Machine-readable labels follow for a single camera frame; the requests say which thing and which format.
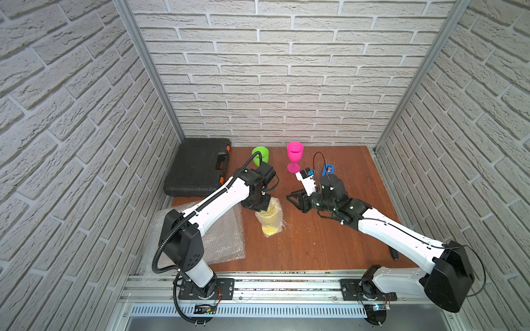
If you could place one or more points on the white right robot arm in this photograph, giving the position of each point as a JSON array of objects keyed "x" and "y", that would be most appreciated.
[{"x": 443, "y": 272}]

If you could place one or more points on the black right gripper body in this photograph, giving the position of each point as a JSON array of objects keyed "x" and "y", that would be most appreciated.
[{"x": 322, "y": 206}]

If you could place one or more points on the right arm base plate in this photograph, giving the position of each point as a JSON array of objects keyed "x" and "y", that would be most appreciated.
[{"x": 359, "y": 290}]

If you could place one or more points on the yellow plastic wine glass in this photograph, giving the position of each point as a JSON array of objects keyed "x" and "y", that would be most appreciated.
[{"x": 271, "y": 217}]

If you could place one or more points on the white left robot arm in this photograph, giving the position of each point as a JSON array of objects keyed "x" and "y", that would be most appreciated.
[{"x": 181, "y": 245}]

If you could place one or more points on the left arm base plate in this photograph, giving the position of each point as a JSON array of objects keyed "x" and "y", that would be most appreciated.
[{"x": 217, "y": 288}]

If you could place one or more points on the blue tape dispenser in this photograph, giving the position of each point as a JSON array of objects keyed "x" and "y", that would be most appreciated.
[{"x": 328, "y": 169}]

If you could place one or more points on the black handled screwdriver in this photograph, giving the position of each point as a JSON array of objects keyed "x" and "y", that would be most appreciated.
[{"x": 394, "y": 253}]

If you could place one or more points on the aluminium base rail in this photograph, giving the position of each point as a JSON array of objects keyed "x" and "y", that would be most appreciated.
[{"x": 328, "y": 294}]

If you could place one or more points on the green plastic wine glass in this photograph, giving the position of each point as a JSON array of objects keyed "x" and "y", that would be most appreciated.
[{"x": 261, "y": 155}]

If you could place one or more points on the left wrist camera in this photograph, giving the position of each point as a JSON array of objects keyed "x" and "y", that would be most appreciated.
[{"x": 266, "y": 171}]

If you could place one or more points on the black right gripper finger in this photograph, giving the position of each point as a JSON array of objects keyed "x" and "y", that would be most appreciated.
[
  {"x": 299, "y": 195},
  {"x": 304, "y": 206}
]

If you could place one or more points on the pink plastic wine glass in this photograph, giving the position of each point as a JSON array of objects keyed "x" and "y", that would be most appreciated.
[{"x": 294, "y": 152}]

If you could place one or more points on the black plastic tool case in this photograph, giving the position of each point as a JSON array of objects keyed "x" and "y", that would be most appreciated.
[{"x": 199, "y": 168}]

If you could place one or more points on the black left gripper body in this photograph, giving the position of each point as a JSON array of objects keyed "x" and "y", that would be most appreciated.
[{"x": 257, "y": 202}]

